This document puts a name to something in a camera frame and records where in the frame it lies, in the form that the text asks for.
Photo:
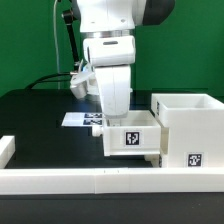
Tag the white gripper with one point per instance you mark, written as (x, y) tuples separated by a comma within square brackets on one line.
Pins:
[(114, 90)]

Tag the white drawer box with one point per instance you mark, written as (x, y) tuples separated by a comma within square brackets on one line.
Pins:
[(137, 134), (157, 160)]

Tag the white drawer cabinet frame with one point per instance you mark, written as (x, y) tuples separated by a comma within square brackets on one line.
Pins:
[(192, 130)]

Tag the white drawer box front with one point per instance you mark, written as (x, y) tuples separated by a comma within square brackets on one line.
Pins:
[(157, 160)]

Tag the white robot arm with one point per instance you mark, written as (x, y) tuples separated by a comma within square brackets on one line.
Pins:
[(109, 44)]

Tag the white sheet with markers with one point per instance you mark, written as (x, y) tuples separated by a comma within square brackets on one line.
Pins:
[(79, 119)]

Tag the white U-shaped boundary fence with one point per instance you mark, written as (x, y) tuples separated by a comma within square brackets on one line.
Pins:
[(103, 181)]

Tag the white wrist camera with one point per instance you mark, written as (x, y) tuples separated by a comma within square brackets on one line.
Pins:
[(83, 81)]

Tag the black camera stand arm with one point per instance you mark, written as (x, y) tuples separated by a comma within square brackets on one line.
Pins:
[(69, 18)]

